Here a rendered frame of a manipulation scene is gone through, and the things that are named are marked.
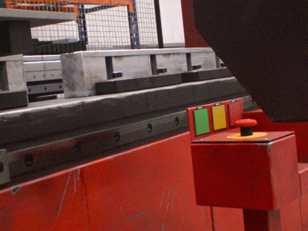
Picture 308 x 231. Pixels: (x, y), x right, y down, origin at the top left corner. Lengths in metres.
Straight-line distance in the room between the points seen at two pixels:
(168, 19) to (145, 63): 6.45
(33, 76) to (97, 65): 0.28
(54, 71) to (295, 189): 0.76
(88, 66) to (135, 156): 0.23
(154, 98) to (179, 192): 0.23
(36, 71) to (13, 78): 0.45
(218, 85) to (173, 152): 0.30
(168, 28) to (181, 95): 6.54
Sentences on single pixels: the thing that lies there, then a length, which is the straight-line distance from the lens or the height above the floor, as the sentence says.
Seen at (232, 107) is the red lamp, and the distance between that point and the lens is 1.17.
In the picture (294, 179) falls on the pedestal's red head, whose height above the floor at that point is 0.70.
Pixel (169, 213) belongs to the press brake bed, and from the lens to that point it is 1.25.
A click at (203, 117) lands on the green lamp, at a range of 1.07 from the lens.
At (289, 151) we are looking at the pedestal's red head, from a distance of 1.04.
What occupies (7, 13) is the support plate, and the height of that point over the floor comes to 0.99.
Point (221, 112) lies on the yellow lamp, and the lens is 1.13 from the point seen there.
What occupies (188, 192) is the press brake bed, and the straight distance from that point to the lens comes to 1.33.
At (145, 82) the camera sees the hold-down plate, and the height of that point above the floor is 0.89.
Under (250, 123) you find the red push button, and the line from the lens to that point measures 1.02.
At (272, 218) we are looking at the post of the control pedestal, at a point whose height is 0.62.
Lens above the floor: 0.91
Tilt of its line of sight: 4 degrees down
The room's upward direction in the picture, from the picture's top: 6 degrees counter-clockwise
